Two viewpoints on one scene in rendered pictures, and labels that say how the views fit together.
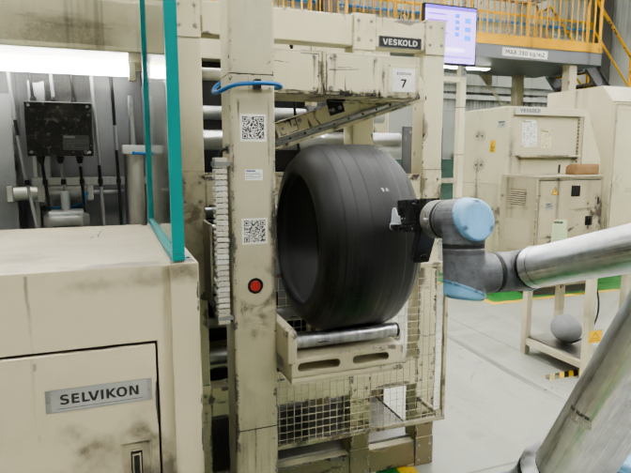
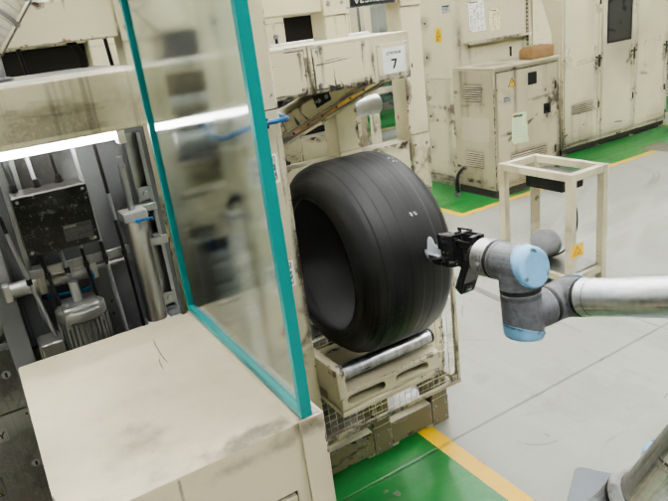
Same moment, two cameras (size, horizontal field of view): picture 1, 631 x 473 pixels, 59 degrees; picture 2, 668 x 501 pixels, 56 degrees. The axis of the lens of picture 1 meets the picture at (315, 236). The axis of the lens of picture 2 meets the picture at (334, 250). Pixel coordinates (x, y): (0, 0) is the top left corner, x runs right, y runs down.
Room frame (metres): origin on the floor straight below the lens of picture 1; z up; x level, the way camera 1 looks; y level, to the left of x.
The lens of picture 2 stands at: (-0.01, 0.26, 1.85)
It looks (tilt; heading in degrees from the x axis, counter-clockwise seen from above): 20 degrees down; 352
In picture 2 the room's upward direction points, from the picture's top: 7 degrees counter-clockwise
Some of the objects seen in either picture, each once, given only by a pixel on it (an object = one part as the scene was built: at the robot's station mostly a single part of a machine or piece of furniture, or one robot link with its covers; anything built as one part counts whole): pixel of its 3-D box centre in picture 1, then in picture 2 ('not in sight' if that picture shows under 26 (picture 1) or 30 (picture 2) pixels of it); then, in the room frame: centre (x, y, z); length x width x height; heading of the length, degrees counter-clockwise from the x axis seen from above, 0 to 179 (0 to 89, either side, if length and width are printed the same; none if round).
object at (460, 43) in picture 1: (449, 35); not in sight; (5.56, -1.29, 2.60); 0.60 x 0.05 x 0.55; 111
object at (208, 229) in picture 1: (234, 260); not in sight; (2.01, 0.30, 1.05); 0.20 x 0.15 x 0.30; 110
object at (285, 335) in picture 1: (273, 328); (307, 358); (1.67, 0.13, 0.90); 0.40 x 0.03 x 0.10; 20
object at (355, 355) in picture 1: (343, 356); (385, 374); (1.60, -0.08, 0.83); 0.36 x 0.09 x 0.06; 110
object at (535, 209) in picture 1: (549, 232); (508, 125); (6.00, -2.56, 0.62); 0.91 x 0.58 x 1.25; 111
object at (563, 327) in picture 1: (573, 308); (552, 222); (3.72, -1.78, 0.40); 0.60 x 0.35 x 0.80; 21
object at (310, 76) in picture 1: (330, 79); (311, 68); (2.05, -0.05, 1.71); 0.61 x 0.25 x 0.15; 110
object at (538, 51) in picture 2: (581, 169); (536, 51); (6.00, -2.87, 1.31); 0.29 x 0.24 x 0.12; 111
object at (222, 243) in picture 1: (223, 241); not in sight; (1.57, 0.27, 1.19); 0.05 x 0.04 x 0.48; 20
